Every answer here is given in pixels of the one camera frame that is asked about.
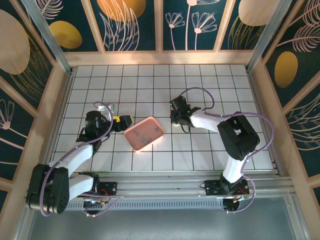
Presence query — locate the pink plastic tray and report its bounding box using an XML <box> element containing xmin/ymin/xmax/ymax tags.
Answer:
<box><xmin>123</xmin><ymin>116</ymin><xmax>165</xmax><ymax>153</ymax></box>

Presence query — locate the white grid mat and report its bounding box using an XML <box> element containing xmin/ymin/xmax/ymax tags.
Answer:
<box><xmin>48</xmin><ymin>64</ymin><xmax>276</xmax><ymax>173</ymax></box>

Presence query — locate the grey metal panel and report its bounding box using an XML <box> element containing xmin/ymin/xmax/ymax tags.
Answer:
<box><xmin>14</xmin><ymin>197</ymin><xmax>310</xmax><ymax>240</ymax></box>

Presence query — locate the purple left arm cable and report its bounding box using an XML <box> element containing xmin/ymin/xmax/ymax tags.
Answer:
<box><xmin>39</xmin><ymin>101</ymin><xmax>125</xmax><ymax>217</ymax></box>

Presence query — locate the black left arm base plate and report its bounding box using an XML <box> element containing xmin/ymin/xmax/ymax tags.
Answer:
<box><xmin>71</xmin><ymin>181</ymin><xmax>118</xmax><ymax>199</ymax></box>

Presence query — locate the aluminium mounting rail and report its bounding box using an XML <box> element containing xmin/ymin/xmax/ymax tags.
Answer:
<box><xmin>24</xmin><ymin>174</ymin><xmax>298</xmax><ymax>201</ymax></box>

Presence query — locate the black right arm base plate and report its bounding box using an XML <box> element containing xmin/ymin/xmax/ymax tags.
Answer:
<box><xmin>203</xmin><ymin>179</ymin><xmax>251</xmax><ymax>197</ymax></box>

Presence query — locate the grey slotted cable duct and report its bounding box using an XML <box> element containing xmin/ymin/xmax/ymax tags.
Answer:
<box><xmin>33</xmin><ymin>201</ymin><xmax>226</xmax><ymax>210</ymax></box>

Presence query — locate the aluminium frame post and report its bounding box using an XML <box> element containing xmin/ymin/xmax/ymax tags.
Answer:
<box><xmin>246</xmin><ymin>0</ymin><xmax>301</xmax><ymax>73</ymax></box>
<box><xmin>19</xmin><ymin>0</ymin><xmax>75</xmax><ymax>76</ymax></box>

